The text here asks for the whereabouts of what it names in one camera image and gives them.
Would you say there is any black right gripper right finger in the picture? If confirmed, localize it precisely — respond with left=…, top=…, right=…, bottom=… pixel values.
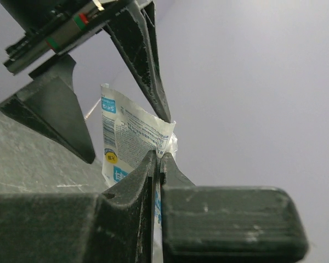
left=160, top=153, right=309, bottom=262

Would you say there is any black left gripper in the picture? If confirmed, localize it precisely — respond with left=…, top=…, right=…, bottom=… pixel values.
left=0, top=1, right=132, bottom=164

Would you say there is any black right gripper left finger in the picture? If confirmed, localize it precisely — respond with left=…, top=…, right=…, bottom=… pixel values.
left=0, top=151, right=156, bottom=262

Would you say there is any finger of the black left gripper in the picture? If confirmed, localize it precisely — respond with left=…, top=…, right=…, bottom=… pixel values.
left=105, top=1, right=171, bottom=122

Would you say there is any white blue gauze packet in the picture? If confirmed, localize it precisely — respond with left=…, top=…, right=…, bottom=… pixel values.
left=98, top=84, right=177, bottom=262

